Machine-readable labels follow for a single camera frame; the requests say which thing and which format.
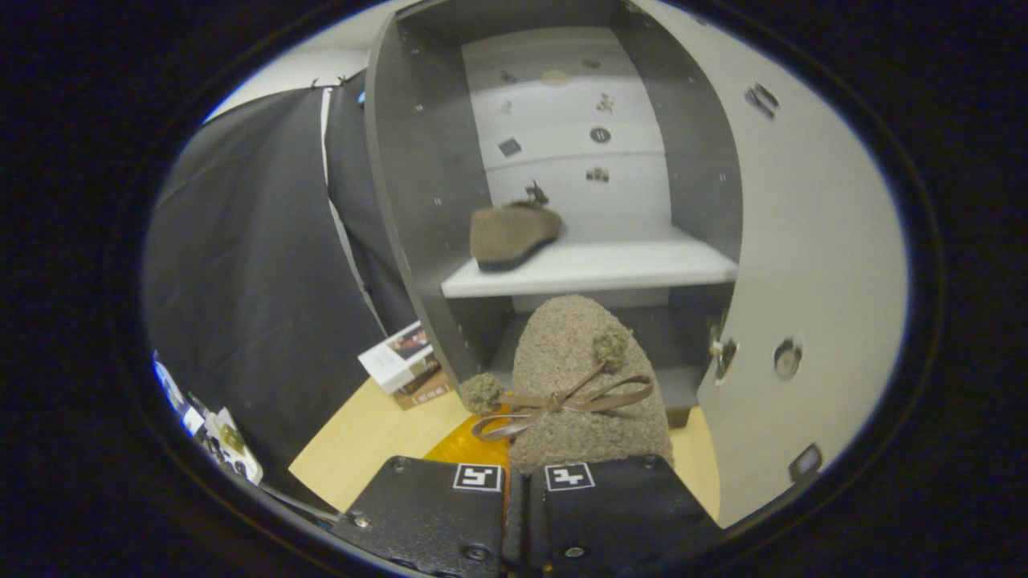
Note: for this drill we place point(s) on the brown fluffy shoe with bow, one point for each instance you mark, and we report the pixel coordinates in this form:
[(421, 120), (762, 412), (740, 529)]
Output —
[(510, 237), (562, 345)]

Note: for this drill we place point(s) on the white cabinet shelf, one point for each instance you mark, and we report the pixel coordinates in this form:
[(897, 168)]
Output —
[(602, 265)]

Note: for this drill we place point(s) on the dark grey shoe cabinet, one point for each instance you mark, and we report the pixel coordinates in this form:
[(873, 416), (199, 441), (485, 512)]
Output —
[(426, 177)]

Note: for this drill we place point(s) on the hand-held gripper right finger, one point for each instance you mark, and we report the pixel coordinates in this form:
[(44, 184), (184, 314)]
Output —
[(626, 506)]

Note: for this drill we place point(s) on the white book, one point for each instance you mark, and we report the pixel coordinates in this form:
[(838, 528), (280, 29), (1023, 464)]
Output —
[(393, 361)]

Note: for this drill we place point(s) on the brown book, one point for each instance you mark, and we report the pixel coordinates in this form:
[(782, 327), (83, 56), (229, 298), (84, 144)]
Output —
[(430, 389)]

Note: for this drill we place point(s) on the white and blue clutter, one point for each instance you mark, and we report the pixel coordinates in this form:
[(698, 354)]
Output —
[(217, 437)]

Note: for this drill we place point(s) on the black backdrop cloth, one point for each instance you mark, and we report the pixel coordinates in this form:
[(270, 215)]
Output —
[(257, 281)]

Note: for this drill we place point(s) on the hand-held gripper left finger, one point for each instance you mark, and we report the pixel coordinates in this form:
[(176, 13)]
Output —
[(434, 506)]

